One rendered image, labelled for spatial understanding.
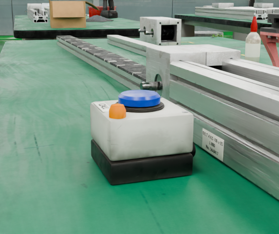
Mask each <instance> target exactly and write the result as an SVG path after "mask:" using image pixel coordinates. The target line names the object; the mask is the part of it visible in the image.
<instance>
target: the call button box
mask: <svg viewBox="0 0 279 234"><path fill-rule="evenodd" d="M112 104H118V100H110V101H95V102H92V103H91V104H90V117H91V137H92V138H93V139H92V140H91V156H92V158H93V160H94V161H95V162H96V164H97V165H98V167H99V168H100V169H101V171H102V173H103V174H104V175H105V177H106V178H107V180H108V181H109V183H110V184H112V185H116V184H123V183H130V182H140V181H147V180H155V179H162V178H169V177H177V176H187V175H191V174H192V171H193V157H194V156H195V152H196V150H195V144H194V142H193V127H194V116H193V114H192V113H190V112H189V111H187V110H185V109H183V108H181V107H180V106H178V105H176V104H174V103H172V102H170V101H168V100H166V99H164V98H162V97H160V104H158V105H155V106H149V107H129V106H125V108H126V118H122V119H112V118H109V109H110V106H111V105H112Z"/></svg>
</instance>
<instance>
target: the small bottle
mask: <svg viewBox="0 0 279 234"><path fill-rule="evenodd" d="M257 28H258V25H257V20H256V16H254V17H253V20H252V23H251V30H250V31H251V32H250V33H249V34H248V36H247V38H246V47H245V60H249V61H253V62H257V63H259V61H260V41H261V38H260V36H259V34H258V33H257Z"/></svg>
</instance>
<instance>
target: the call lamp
mask: <svg viewBox="0 0 279 234"><path fill-rule="evenodd" d="M109 118H112V119H122V118H126V108H125V106H124V105H123V104H112V105H111V106H110V109H109Z"/></svg>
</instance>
